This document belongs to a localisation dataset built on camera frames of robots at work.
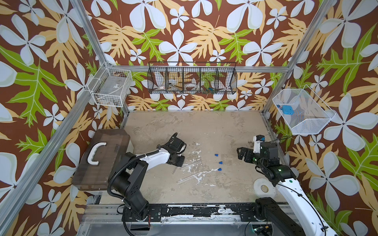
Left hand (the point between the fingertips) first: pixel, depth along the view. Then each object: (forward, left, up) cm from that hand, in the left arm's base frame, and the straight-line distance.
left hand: (180, 159), depth 93 cm
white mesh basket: (+17, -71, +27) cm, 78 cm away
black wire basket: (+45, -7, +31) cm, 55 cm away
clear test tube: (-3, -6, 0) cm, 7 cm away
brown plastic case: (-8, +40, +19) cm, 45 cm away
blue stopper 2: (-2, -25, 0) cm, 26 cm away
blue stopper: (+4, -24, -1) cm, 24 cm away
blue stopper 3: (-6, -24, 0) cm, 25 cm away
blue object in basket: (+20, -64, +25) cm, 71 cm away
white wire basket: (+31, +42, +34) cm, 62 cm away
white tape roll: (-17, -48, 0) cm, 51 cm away
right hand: (-1, -35, +16) cm, 38 cm away
